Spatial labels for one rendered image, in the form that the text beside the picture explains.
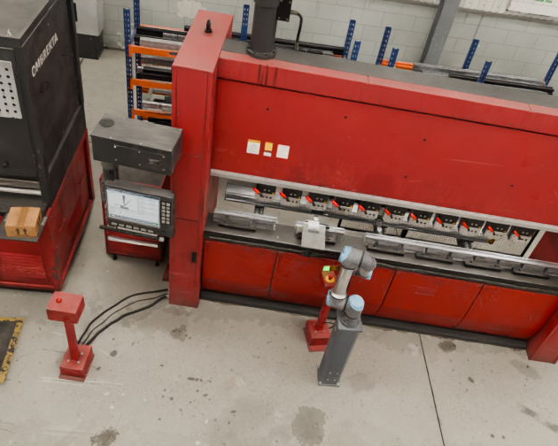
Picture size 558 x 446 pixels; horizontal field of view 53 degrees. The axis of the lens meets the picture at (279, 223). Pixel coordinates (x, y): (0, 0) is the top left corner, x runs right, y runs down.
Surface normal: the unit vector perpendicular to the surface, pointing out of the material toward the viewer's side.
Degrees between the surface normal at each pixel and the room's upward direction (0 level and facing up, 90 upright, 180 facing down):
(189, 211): 90
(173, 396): 0
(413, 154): 90
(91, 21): 90
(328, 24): 90
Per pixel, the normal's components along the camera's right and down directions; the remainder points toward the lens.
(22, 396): 0.15, -0.72
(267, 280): -0.08, 0.68
